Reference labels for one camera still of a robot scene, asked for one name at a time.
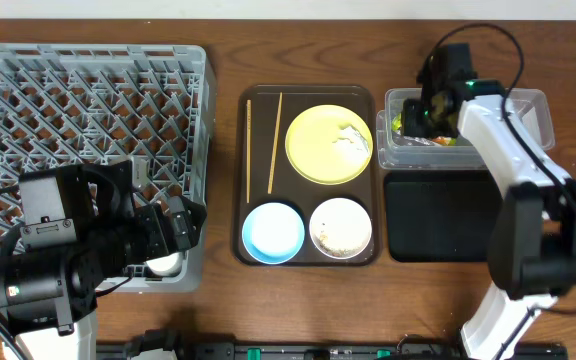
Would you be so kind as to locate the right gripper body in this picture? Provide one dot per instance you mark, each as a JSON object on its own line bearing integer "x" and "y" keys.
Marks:
{"x": 419, "y": 118}

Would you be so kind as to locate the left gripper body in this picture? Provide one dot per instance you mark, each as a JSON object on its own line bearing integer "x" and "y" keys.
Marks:
{"x": 169, "y": 230}

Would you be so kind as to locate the white cup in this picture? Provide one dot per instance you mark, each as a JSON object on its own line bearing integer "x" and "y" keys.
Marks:
{"x": 166, "y": 266}

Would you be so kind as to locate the green orange snack wrapper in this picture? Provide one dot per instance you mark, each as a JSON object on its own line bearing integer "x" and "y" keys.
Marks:
{"x": 396, "y": 127}

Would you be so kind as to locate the white paper napkin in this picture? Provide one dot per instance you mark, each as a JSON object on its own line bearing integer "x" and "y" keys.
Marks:
{"x": 352, "y": 145}

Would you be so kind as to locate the light blue bowl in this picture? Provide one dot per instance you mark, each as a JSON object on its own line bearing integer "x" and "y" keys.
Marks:
{"x": 273, "y": 233}

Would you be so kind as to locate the white bowl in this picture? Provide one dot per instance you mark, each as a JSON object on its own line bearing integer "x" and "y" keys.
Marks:
{"x": 342, "y": 215}

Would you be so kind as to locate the wooden chopstick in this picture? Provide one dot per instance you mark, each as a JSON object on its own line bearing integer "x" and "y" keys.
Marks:
{"x": 248, "y": 148}
{"x": 275, "y": 144}

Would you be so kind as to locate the rice leftovers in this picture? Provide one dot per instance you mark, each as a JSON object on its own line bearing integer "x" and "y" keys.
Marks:
{"x": 338, "y": 244}

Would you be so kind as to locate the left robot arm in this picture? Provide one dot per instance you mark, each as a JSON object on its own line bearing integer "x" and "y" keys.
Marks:
{"x": 81, "y": 226}

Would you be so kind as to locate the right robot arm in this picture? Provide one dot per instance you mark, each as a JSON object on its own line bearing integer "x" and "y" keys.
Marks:
{"x": 532, "y": 250}

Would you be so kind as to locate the black waste tray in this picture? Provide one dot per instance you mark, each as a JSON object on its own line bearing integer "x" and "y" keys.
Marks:
{"x": 440, "y": 215}

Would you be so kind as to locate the clear plastic bin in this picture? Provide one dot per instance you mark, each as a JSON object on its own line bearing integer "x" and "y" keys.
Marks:
{"x": 396, "y": 151}

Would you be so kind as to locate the yellow round plate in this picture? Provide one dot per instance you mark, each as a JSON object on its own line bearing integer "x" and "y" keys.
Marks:
{"x": 309, "y": 144}

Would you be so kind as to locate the grey plastic dish rack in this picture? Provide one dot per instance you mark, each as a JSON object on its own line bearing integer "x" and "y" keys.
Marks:
{"x": 67, "y": 104}

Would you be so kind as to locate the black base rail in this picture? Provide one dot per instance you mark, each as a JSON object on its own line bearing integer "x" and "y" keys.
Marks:
{"x": 168, "y": 344}

